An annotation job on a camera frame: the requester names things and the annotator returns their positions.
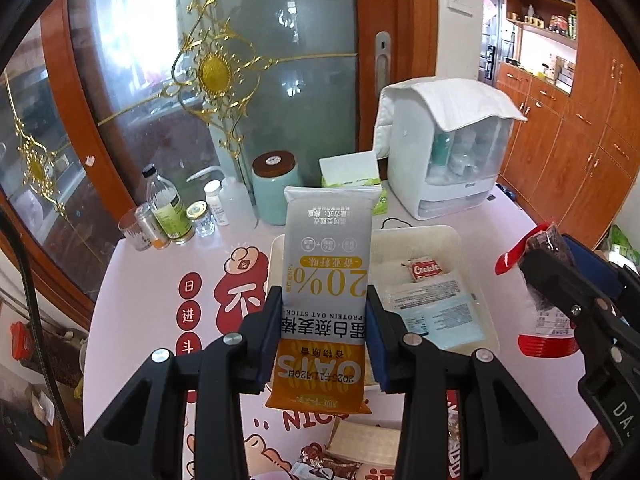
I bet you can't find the small red cookie packet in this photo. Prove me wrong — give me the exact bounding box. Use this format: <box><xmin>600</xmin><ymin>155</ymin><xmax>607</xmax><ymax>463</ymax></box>
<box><xmin>406</xmin><ymin>254</ymin><xmax>447</xmax><ymax>282</ymax></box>

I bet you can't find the glass sliding door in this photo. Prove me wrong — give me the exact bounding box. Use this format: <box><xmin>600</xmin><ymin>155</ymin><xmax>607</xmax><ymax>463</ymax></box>
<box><xmin>0</xmin><ymin>0</ymin><xmax>243</xmax><ymax>306</ymax></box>
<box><xmin>202</xmin><ymin>0</ymin><xmax>441</xmax><ymax>201</ymax></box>

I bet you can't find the red packet of dark snack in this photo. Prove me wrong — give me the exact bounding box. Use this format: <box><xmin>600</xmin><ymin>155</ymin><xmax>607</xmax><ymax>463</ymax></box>
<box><xmin>494</xmin><ymin>219</ymin><xmax>584</xmax><ymax>359</ymax></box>

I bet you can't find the dark entrance door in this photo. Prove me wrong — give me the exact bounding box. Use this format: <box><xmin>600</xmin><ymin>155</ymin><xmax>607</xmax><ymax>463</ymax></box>
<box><xmin>478</xmin><ymin>0</ymin><xmax>507</xmax><ymax>87</ymax></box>

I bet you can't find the wooden cabinet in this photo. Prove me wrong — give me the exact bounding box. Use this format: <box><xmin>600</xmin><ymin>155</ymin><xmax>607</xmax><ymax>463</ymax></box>
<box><xmin>497</xmin><ymin>0</ymin><xmax>640</xmax><ymax>257</ymax></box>

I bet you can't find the pale blue clear packet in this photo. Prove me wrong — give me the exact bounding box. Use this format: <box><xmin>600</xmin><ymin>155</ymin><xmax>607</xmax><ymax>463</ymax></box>
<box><xmin>399</xmin><ymin>292</ymin><xmax>494</xmax><ymax>350</ymax></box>

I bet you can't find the silver door handle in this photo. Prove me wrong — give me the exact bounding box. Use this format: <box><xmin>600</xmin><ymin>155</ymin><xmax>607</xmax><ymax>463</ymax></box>
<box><xmin>374</xmin><ymin>31</ymin><xmax>392</xmax><ymax>99</ymax></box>

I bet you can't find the brown chocolate packet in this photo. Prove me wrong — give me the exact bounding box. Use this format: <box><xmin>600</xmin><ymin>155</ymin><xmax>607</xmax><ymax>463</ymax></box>
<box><xmin>289</xmin><ymin>447</ymin><xmax>364</xmax><ymax>480</ymax></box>

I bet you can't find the cream barcode snack packet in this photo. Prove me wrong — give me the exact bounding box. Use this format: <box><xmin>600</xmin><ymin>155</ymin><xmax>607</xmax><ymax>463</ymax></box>
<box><xmin>388</xmin><ymin>279</ymin><xmax>475</xmax><ymax>314</ymax></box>

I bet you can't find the metal can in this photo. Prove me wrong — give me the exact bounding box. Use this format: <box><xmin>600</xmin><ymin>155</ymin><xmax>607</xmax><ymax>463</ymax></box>
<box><xmin>134</xmin><ymin>203</ymin><xmax>169</xmax><ymax>250</ymax></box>

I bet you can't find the teal ceramic jar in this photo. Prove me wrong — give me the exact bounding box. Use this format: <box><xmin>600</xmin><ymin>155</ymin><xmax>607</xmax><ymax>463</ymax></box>
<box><xmin>251</xmin><ymin>150</ymin><xmax>305</xmax><ymax>225</ymax></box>

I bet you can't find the grey and orange oat bar packet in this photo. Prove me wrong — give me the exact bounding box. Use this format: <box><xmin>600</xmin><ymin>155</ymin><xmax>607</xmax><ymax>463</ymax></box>
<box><xmin>264</xmin><ymin>183</ymin><xmax>384</xmax><ymax>416</ymax></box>

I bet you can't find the small white vial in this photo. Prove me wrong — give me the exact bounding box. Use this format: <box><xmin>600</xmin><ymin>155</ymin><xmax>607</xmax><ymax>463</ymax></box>
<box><xmin>203</xmin><ymin>180</ymin><xmax>230</xmax><ymax>227</ymax></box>

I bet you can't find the beige snack box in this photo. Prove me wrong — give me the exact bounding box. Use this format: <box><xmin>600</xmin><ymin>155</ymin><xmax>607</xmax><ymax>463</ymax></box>
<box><xmin>327</xmin><ymin>417</ymin><xmax>407</xmax><ymax>467</ymax></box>

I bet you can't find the gold lid small jar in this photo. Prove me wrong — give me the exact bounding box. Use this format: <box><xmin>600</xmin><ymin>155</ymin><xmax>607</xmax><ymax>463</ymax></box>
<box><xmin>186</xmin><ymin>200</ymin><xmax>216</xmax><ymax>238</ymax></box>

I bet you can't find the white plastic bottle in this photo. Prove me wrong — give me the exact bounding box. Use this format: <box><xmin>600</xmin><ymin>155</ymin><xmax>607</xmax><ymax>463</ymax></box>
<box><xmin>219</xmin><ymin>177</ymin><xmax>257</xmax><ymax>226</ymax></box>

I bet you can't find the white plastic storage tray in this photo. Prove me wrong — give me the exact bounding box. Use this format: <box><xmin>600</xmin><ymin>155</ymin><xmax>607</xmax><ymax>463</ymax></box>
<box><xmin>267</xmin><ymin>224</ymin><xmax>501</xmax><ymax>394</ymax></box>

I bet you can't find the person's right hand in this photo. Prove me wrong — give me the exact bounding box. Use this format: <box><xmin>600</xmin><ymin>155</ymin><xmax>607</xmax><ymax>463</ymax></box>
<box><xmin>572</xmin><ymin>422</ymin><xmax>619</xmax><ymax>478</ymax></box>

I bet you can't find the white cosmetic storage box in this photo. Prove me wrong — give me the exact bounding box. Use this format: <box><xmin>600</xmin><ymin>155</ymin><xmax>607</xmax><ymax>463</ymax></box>
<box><xmin>374</xmin><ymin>79</ymin><xmax>529</xmax><ymax>221</ymax></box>

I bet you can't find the white cloth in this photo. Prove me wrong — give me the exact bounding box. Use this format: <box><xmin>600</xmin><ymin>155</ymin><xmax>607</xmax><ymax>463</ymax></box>
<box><xmin>382</xmin><ymin>79</ymin><xmax>529</xmax><ymax>134</ymax></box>

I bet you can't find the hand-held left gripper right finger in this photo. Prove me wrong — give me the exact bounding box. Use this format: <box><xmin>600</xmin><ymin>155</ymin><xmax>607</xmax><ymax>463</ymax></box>
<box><xmin>366</xmin><ymin>285</ymin><xmax>573</xmax><ymax>480</ymax></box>

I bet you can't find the green label glass bottle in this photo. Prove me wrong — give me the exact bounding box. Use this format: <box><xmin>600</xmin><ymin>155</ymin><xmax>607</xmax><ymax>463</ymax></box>
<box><xmin>142</xmin><ymin>163</ymin><xmax>196</xmax><ymax>245</ymax></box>

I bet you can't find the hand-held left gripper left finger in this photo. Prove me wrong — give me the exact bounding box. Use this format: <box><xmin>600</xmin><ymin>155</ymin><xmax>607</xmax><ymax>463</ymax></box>
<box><xmin>62</xmin><ymin>285</ymin><xmax>284</xmax><ymax>480</ymax></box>

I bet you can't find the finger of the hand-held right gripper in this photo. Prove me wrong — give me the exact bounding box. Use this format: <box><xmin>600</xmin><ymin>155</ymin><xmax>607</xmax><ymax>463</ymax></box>
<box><xmin>520</xmin><ymin>247</ymin><xmax>636</xmax><ymax>362</ymax></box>
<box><xmin>560</xmin><ymin>233</ymin><xmax>640</xmax><ymax>311</ymax></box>

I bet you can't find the green and white tissue pack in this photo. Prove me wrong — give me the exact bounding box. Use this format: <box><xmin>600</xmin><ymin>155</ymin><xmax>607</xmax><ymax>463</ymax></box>
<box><xmin>318</xmin><ymin>149</ymin><xmax>390</xmax><ymax>217</ymax></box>

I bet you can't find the green plastic bag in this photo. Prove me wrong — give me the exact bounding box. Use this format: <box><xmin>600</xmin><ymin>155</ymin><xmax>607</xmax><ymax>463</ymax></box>
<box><xmin>606</xmin><ymin>224</ymin><xmax>640</xmax><ymax>267</ymax></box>

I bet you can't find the clear drinking glass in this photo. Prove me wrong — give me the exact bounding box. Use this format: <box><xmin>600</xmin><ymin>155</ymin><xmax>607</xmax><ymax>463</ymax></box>
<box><xmin>118</xmin><ymin>208</ymin><xmax>151</xmax><ymax>251</ymax></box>

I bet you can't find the black cable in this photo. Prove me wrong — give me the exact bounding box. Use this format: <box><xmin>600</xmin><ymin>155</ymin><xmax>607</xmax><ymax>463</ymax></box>
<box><xmin>0</xmin><ymin>207</ymin><xmax>86</xmax><ymax>453</ymax></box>

